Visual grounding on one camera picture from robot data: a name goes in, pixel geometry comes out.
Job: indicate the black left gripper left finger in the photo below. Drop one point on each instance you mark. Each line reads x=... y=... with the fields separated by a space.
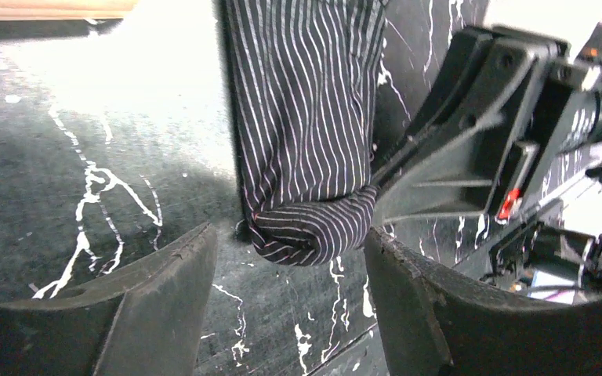
x=143 y=319

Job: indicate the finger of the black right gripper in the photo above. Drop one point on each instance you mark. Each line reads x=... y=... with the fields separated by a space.
x=479 y=141

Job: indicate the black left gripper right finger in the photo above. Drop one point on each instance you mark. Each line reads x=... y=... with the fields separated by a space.
x=434 y=320

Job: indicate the wooden compartment tray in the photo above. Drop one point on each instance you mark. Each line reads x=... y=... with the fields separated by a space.
x=64 y=9

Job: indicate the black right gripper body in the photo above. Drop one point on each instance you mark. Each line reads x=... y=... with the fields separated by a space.
x=566 y=118

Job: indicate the black striped underwear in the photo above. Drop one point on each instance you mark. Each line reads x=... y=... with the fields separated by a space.
x=305 y=75

